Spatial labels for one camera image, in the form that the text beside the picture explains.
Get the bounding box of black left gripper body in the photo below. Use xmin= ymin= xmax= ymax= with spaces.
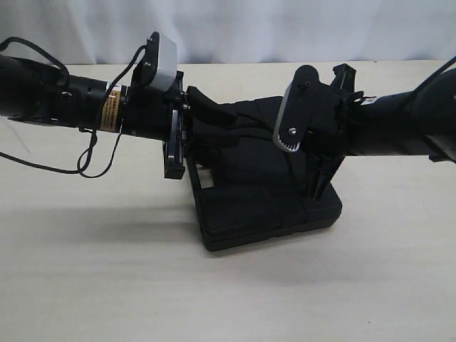
xmin=120 ymin=70 xmax=185 ymax=179

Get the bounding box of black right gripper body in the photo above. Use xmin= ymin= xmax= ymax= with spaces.
xmin=301 ymin=63 xmax=363 ymax=199

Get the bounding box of black plastic carrying case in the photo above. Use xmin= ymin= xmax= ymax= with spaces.
xmin=186 ymin=96 xmax=342 ymax=252

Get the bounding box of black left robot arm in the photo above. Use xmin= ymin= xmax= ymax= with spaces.
xmin=1 ymin=56 xmax=237 ymax=179

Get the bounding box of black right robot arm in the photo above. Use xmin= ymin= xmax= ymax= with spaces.
xmin=301 ymin=69 xmax=455 ymax=200

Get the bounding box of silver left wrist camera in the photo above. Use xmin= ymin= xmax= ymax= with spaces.
xmin=130 ymin=31 xmax=177 ymax=93

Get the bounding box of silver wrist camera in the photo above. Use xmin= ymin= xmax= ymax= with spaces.
xmin=273 ymin=65 xmax=340 ymax=153
xmin=130 ymin=31 xmax=177 ymax=93

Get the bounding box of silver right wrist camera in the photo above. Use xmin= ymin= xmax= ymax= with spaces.
xmin=273 ymin=65 xmax=340 ymax=153

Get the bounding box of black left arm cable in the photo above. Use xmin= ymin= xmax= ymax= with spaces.
xmin=0 ymin=36 xmax=149 ymax=179

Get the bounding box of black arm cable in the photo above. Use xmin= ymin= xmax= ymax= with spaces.
xmin=0 ymin=36 xmax=149 ymax=179
xmin=427 ymin=55 xmax=456 ymax=83

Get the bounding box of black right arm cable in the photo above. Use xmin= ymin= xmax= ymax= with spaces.
xmin=427 ymin=55 xmax=456 ymax=83

